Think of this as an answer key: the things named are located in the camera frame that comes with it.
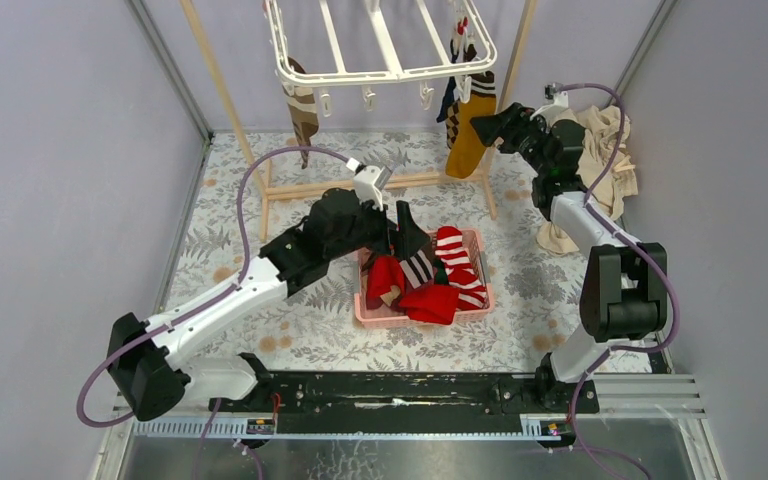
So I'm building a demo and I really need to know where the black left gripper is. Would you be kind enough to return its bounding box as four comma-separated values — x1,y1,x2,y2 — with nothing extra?
325,190,429,262

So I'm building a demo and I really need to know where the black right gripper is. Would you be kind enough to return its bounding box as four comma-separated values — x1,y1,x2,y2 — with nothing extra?
467,103,550,177

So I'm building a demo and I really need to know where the red bear sock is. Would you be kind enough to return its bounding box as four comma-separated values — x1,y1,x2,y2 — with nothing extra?
365,255,406,310

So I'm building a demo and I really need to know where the red white striped sock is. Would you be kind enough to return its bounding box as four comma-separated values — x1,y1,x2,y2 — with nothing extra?
434,226,488,311

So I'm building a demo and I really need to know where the mustard brown cuffed sock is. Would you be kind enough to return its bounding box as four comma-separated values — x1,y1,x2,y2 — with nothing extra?
445,70,497,179

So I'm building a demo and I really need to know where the dark argyle sock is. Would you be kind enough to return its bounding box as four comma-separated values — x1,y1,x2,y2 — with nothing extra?
444,42,479,150

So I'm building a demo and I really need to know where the navy bear sock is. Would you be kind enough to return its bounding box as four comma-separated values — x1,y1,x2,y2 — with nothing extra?
435,18,471,124

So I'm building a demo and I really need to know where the brown striped sock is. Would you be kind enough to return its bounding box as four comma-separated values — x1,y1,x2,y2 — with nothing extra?
281,81,319,146

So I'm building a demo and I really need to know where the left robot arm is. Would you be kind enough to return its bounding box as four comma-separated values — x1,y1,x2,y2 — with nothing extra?
105,188,431,421

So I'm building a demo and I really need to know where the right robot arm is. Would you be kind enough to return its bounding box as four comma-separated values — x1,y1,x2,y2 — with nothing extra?
470,103,679,412

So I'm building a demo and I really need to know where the wooden hanger stand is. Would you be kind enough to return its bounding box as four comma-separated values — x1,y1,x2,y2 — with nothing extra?
178,0,541,244

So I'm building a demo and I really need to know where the white plastic sock hanger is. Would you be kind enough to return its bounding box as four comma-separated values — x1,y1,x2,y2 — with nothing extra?
263,1,499,117

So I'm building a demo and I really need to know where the pink plastic basket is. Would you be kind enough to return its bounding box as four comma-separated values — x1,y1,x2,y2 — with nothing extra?
354,226,495,328

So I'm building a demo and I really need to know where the beige crumpled cloth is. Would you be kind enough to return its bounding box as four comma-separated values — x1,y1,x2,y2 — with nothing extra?
554,106,638,220

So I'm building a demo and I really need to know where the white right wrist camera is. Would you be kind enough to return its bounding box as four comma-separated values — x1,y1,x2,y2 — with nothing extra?
531,82,569,123

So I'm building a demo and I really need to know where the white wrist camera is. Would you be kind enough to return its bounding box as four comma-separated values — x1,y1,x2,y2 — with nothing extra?
345,158,392,211
531,82,569,123

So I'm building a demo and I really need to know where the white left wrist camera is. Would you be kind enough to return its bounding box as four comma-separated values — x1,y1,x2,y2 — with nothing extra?
345,158,392,211

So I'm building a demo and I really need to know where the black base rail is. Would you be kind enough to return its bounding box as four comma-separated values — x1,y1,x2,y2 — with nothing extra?
209,371,600,434

